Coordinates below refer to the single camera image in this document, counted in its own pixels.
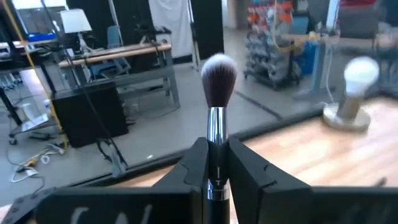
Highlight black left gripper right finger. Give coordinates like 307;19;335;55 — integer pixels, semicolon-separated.
228;136;312;224

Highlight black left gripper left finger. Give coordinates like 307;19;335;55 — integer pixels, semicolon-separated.
152;136;209;224

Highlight large fluffy powder makeup brush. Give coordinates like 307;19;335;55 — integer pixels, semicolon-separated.
200;52;239;224

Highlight black floor box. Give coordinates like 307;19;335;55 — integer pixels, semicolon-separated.
50;81;130;149

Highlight storage shelf with bins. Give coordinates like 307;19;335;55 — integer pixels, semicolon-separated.
244;0;301;91

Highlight wooden top workbench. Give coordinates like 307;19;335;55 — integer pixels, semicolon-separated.
58;41;182;110

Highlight black partition panel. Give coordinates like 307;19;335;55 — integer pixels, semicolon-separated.
65;0;150;47
189;0;224;60

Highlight white hanging cloth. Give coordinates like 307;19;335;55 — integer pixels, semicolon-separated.
148;0;194;59

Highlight white bulb on metal base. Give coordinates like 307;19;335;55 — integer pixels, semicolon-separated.
322;55;381;132

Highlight blue chair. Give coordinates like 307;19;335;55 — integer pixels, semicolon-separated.
90;24;131;78

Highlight white table lamp shade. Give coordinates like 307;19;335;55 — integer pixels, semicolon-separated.
59;8;93;34

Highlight black equipment cart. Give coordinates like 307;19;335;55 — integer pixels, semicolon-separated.
0;40;60;146

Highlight black aluminium table frame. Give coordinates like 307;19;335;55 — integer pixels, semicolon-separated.
70;105;325;188

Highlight black hanging cable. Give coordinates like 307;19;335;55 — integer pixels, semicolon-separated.
40;0;129;166

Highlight white floor cable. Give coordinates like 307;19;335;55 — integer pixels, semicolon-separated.
324;43;335;104

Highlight white and yellow cable bundle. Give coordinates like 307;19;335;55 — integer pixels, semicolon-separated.
9;141;68;184

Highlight yellow hanging cord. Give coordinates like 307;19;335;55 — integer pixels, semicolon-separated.
2;0;68;150

